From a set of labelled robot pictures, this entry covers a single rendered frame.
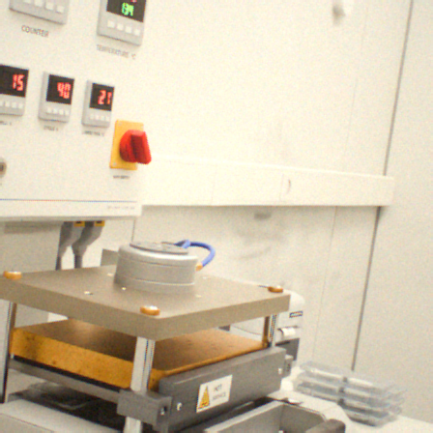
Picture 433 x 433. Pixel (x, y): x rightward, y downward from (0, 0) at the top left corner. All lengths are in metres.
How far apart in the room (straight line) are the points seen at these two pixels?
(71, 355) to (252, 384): 0.19
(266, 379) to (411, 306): 2.46
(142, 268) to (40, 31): 0.25
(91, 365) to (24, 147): 0.23
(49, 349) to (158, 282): 0.12
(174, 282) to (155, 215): 1.08
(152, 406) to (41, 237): 0.31
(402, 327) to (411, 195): 0.46
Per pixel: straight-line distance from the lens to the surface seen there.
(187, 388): 0.84
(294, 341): 2.03
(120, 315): 0.81
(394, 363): 3.46
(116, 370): 0.86
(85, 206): 1.05
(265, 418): 0.95
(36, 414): 0.87
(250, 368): 0.94
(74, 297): 0.84
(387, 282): 3.44
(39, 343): 0.91
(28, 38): 0.95
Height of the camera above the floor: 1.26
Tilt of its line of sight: 5 degrees down
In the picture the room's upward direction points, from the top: 8 degrees clockwise
